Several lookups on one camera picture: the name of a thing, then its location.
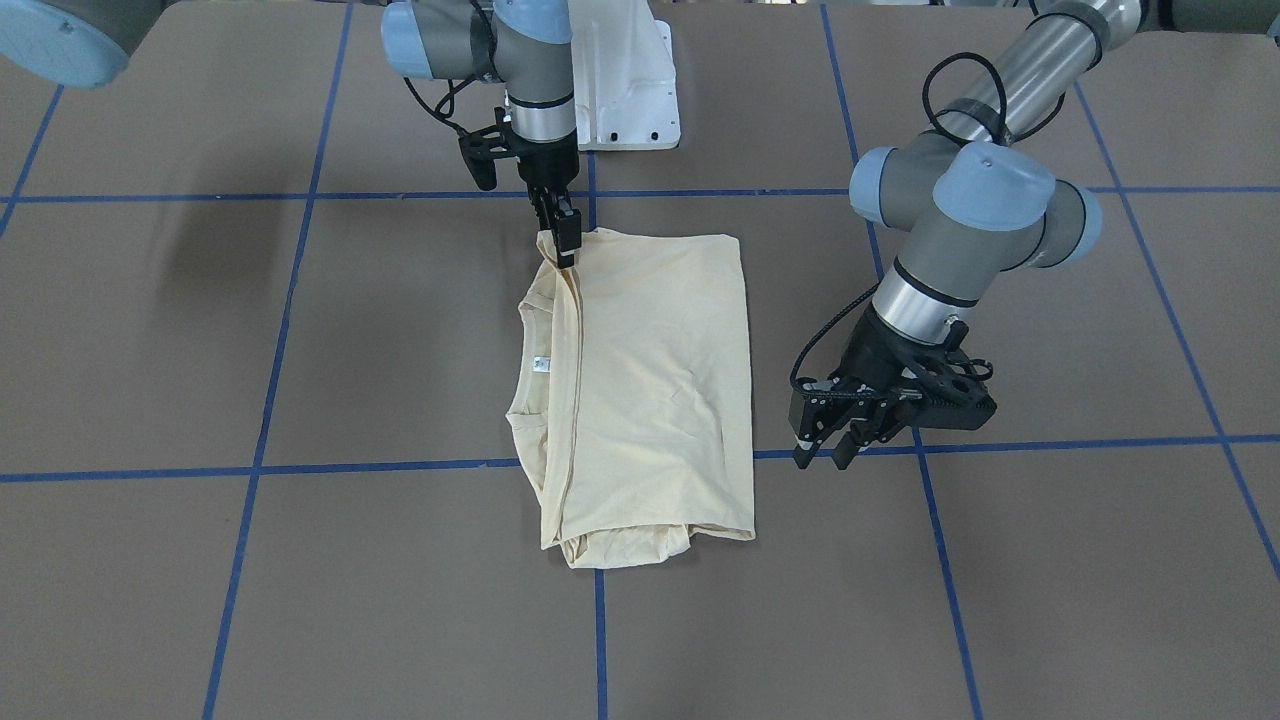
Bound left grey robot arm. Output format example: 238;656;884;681
788;1;1277;469

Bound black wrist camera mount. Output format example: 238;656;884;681
904;319;997;430
458;108;518;191

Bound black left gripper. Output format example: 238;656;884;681
788;307;943;471

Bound cream long-sleeve printed shirt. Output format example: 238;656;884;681
506;229;756;570

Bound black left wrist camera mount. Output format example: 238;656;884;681
904;319;997;430

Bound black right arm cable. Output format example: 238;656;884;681
402;76;476;138

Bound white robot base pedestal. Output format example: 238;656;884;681
568;1;681;152

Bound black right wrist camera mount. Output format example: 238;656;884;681
458;108;518;191

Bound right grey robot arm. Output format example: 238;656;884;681
1;1;582;268

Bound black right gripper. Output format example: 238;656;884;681
515;135;582;269

